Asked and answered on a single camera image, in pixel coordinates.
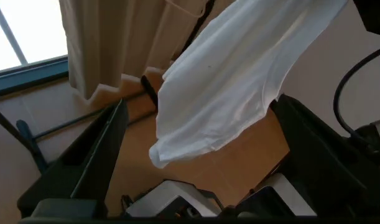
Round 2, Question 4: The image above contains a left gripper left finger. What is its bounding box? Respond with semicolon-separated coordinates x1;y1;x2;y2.
17;99;130;218

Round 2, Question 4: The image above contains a beige curtain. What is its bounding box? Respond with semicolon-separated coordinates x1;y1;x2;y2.
58;0;237;100

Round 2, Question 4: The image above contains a white t-shirt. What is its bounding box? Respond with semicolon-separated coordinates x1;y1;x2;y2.
148;0;349;169

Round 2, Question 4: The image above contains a black clothes rack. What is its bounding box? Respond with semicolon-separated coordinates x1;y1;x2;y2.
0;0;216;174

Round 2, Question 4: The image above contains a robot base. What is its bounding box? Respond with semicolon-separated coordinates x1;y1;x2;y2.
121;117;380;218

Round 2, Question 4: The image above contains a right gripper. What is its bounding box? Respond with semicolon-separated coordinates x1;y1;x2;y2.
353;0;380;35

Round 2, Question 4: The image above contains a window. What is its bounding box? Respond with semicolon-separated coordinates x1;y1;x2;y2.
0;0;69;99

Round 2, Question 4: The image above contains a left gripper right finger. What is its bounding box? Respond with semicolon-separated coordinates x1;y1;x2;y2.
270;93;380;217

